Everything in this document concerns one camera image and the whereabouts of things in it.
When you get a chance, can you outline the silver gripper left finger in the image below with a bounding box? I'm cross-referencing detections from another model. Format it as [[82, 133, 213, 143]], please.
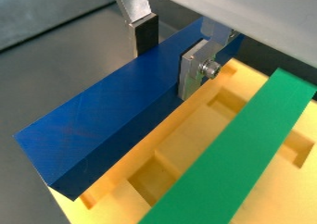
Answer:
[[116, 0, 160, 57]]

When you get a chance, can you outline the blue rectangular block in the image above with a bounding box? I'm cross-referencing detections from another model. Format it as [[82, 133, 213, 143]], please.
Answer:
[[13, 17, 245, 202]]

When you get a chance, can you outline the green rectangular block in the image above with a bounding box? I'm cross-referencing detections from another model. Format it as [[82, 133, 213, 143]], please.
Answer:
[[140, 68, 317, 224]]

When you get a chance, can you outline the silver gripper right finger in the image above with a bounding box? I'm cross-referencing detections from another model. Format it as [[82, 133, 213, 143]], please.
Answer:
[[179, 18, 240, 100]]

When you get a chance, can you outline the yellow slotted board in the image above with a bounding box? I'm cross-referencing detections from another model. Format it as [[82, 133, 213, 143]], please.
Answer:
[[55, 60, 317, 224]]

